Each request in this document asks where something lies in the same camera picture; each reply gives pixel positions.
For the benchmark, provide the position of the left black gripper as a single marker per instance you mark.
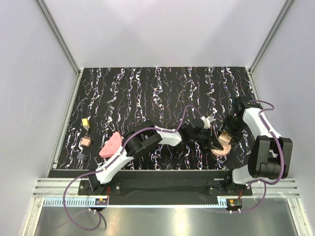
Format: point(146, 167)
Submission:
point(211, 140)

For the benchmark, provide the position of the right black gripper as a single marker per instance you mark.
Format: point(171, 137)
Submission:
point(236, 135)

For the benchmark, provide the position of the pink round power strip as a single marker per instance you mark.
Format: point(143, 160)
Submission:
point(226, 150)

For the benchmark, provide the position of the pink triangular power socket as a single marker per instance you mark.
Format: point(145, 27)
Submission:
point(111, 146)

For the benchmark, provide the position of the pink plug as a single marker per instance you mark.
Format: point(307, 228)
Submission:
point(86, 141)

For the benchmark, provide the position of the yellow plug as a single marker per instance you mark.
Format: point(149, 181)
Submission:
point(85, 123)

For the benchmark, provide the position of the dark grey plug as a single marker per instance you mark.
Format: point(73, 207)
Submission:
point(81, 156)

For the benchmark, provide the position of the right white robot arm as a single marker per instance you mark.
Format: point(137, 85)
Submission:
point(270, 156)

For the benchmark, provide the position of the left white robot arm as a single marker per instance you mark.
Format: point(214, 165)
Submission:
point(120, 150)

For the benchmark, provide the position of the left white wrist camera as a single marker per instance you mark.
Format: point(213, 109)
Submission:
point(207, 121)

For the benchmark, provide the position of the right aluminium frame post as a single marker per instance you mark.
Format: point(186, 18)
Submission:
point(271, 34)

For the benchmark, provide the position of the aluminium frame post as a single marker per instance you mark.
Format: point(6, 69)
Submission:
point(57, 34)
point(271, 34)

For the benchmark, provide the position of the grey slotted cable duct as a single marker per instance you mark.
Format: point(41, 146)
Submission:
point(75, 202)

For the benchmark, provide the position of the left aluminium frame post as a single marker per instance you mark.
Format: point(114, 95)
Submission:
point(57, 34)

